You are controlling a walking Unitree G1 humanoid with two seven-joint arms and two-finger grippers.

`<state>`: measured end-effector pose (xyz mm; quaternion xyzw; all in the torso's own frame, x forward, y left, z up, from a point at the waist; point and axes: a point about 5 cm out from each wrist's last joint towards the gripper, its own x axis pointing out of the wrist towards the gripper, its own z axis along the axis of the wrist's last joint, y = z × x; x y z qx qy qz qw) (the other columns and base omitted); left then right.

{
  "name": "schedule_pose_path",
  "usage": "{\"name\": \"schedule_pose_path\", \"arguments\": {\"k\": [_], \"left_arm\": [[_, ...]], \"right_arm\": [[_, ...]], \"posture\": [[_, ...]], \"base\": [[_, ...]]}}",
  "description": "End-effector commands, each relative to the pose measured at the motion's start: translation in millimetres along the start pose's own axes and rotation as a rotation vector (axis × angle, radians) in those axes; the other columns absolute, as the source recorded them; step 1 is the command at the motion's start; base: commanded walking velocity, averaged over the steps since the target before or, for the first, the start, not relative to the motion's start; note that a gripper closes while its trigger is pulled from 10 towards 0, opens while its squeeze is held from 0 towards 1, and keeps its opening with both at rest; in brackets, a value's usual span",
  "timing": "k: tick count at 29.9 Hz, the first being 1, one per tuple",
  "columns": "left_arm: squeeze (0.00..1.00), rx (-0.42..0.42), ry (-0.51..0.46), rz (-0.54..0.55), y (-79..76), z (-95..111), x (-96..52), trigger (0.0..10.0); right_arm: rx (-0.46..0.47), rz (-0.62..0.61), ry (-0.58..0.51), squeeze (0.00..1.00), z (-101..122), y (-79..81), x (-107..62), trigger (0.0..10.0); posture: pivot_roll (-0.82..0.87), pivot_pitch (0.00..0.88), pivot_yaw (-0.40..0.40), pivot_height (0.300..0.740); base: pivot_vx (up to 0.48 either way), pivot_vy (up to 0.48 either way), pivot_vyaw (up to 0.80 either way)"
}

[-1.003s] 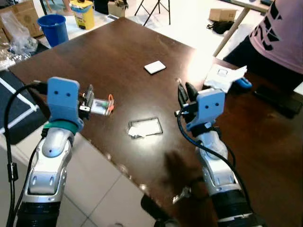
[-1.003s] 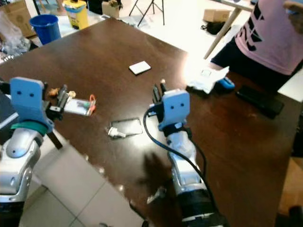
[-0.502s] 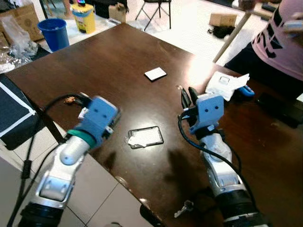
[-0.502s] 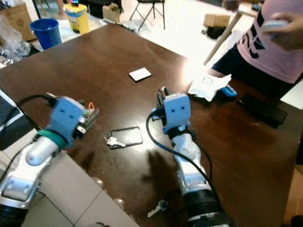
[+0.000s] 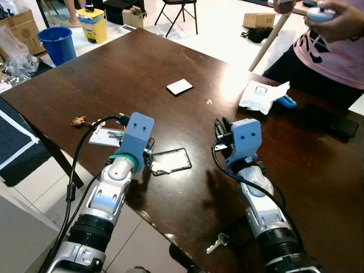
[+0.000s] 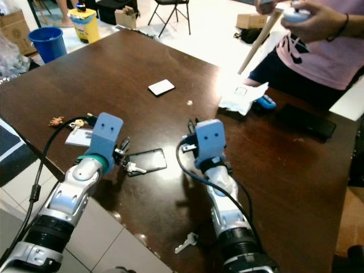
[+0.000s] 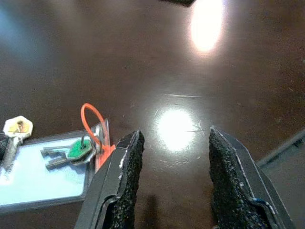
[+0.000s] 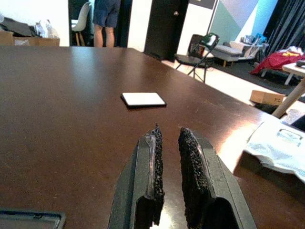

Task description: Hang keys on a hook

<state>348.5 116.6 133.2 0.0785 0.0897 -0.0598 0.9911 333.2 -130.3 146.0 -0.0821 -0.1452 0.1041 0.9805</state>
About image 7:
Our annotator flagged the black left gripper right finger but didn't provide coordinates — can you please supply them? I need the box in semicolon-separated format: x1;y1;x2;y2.
208;125;296;229

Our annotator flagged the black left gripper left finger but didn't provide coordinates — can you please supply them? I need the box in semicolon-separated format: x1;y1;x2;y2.
74;130;146;229

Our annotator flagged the silver key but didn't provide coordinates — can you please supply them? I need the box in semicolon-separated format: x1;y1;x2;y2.
45;152;96;170

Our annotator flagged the green-headed key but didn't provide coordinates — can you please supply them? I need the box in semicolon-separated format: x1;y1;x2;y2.
40;139;92;160

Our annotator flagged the orange plastic loop tag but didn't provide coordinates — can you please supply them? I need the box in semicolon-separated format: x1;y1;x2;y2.
80;103;117;167

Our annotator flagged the clear plastic badge holder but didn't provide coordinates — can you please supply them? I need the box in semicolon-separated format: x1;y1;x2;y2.
0;118;111;214

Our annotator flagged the cream-headed key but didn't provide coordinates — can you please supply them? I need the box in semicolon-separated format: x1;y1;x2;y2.
1;115;34;172

